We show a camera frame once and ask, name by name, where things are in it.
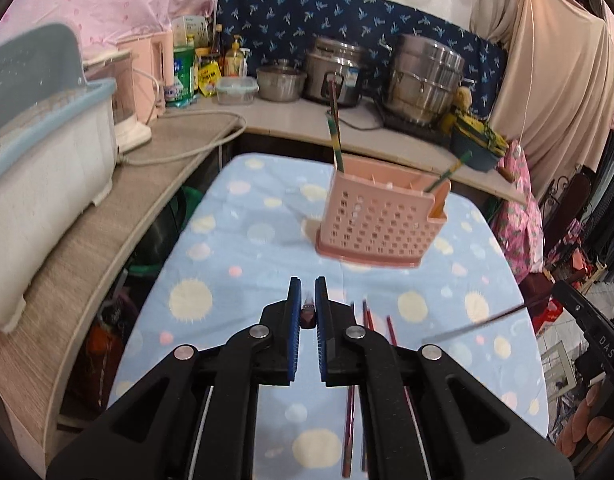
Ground dark metal chair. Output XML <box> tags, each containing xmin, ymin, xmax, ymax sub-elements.
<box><xmin>542</xmin><ymin>170</ymin><xmax>594</xmax><ymax>272</ymax></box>

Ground pink perforated utensil basket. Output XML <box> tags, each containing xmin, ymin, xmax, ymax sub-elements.
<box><xmin>315</xmin><ymin>155</ymin><xmax>453</xmax><ymax>267</ymax></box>

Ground wooden counter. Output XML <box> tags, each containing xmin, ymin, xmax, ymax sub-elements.
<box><xmin>0</xmin><ymin>95</ymin><xmax>528</xmax><ymax>461</ymax></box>

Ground red plastic stool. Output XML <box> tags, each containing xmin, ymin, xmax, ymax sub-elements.
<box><xmin>534</xmin><ymin>295</ymin><xmax>568</xmax><ymax>337</ymax></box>

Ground white plastic tub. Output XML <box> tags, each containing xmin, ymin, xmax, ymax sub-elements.
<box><xmin>0</xmin><ymin>22</ymin><xmax>119</xmax><ymax>334</ymax></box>

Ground navy printed cloth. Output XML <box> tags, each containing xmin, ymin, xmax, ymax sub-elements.
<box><xmin>214</xmin><ymin>0</ymin><xmax>508</xmax><ymax>122</ymax></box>

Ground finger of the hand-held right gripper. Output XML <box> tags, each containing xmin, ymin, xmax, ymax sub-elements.
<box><xmin>552</xmin><ymin>280</ymin><xmax>614</xmax><ymax>396</ymax></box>

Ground black induction cooker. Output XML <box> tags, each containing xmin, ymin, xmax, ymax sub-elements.
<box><xmin>376</xmin><ymin>109</ymin><xmax>454</xmax><ymax>142</ymax></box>

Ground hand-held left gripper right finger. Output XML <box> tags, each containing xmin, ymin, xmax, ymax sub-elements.
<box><xmin>314</xmin><ymin>276</ymin><xmax>575</xmax><ymax>480</ymax></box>

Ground stainless steamer pot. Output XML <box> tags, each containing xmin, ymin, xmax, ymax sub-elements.
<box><xmin>384</xmin><ymin>33</ymin><xmax>478</xmax><ymax>127</ymax></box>

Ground green plastic bucket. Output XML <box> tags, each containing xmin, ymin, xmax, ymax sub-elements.
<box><xmin>172</xmin><ymin>185</ymin><xmax>204</xmax><ymax>242</ymax></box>

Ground white carton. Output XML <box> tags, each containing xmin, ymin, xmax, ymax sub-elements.
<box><xmin>171</xmin><ymin>15</ymin><xmax>211</xmax><ymax>49</ymax></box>

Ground white blender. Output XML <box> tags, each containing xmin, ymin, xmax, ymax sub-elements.
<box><xmin>82</xmin><ymin>50</ymin><xmax>153</xmax><ymax>154</ymax></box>

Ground clear plastic food container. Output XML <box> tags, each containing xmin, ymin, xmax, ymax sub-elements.
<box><xmin>214</xmin><ymin>76</ymin><xmax>261</xmax><ymax>107</ymax></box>

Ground dark sauce bottle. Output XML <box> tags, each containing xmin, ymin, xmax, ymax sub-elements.
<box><xmin>209</xmin><ymin>24</ymin><xmax>226</xmax><ymax>62</ymax></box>

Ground blue plastic basin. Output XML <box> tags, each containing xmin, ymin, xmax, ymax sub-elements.
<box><xmin>449</xmin><ymin>125</ymin><xmax>503</xmax><ymax>174</ymax></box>

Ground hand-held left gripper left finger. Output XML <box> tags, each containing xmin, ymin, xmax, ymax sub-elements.
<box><xmin>46</xmin><ymin>276</ymin><xmax>304</xmax><ymax>480</ymax></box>

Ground yellow oil bottle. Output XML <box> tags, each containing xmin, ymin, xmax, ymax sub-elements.
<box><xmin>223</xmin><ymin>35</ymin><xmax>251</xmax><ymax>79</ymax></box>

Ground pink pineapple print garment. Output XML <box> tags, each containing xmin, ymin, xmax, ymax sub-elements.
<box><xmin>492</xmin><ymin>140</ymin><xmax>546</xmax><ymax>282</ymax></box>

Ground pink electric kettle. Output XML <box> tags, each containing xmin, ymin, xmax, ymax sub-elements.
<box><xmin>118</xmin><ymin>30</ymin><xmax>176</xmax><ymax>126</ymax></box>

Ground steel rice cooker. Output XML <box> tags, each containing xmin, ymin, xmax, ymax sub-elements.
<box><xmin>303</xmin><ymin>36</ymin><xmax>371</xmax><ymax>109</ymax></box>

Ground yellow packet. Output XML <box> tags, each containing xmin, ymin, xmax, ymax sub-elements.
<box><xmin>197</xmin><ymin>60</ymin><xmax>223</xmax><ymax>99</ymax></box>

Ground green tin can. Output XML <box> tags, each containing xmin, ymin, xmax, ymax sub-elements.
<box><xmin>164</xmin><ymin>45</ymin><xmax>201</xmax><ymax>109</ymax></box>

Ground white cable with switch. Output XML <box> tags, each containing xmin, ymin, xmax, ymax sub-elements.
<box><xmin>512</xmin><ymin>0</ymin><xmax>538</xmax><ymax>157</ymax></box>

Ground hanging dark clothes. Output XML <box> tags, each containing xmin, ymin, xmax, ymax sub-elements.
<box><xmin>582</xmin><ymin>60</ymin><xmax>614</xmax><ymax>292</ymax></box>

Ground person's right hand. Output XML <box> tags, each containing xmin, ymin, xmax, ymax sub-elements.
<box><xmin>557</xmin><ymin>395</ymin><xmax>614</xmax><ymax>461</ymax></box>

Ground green chopstick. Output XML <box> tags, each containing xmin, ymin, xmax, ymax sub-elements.
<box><xmin>329</xmin><ymin>72</ymin><xmax>345</xmax><ymax>172</ymax></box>
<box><xmin>425</xmin><ymin>151</ymin><xmax>474</xmax><ymax>194</ymax></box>

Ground white power cord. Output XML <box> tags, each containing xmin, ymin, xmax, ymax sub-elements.
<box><xmin>117</xmin><ymin>110</ymin><xmax>248</xmax><ymax>167</ymax></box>

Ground small steel lidded pot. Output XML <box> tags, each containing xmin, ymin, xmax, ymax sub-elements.
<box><xmin>256</xmin><ymin>62</ymin><xmax>308</xmax><ymax>103</ymax></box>

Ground blue printed tablecloth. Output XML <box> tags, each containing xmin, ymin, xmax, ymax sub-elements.
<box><xmin>107</xmin><ymin>152</ymin><xmax>548</xmax><ymax>480</ymax></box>

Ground grey metal rack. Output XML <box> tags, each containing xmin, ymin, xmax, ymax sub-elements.
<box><xmin>539</xmin><ymin>340</ymin><xmax>576</xmax><ymax>402</ymax></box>

